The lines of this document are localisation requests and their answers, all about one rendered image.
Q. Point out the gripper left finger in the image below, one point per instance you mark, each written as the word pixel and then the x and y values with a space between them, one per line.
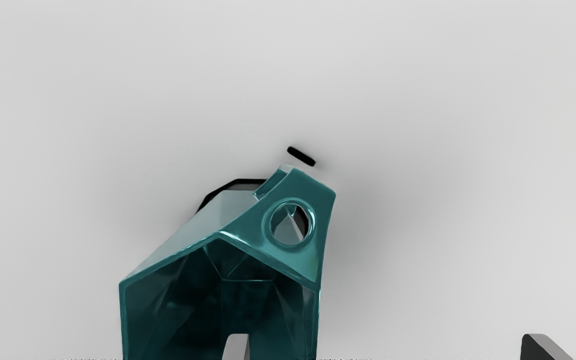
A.
pixel 237 347

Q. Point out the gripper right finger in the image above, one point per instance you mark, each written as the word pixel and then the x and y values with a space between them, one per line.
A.
pixel 543 349

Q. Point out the teal faceted mug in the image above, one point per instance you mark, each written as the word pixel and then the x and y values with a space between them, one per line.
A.
pixel 238 235

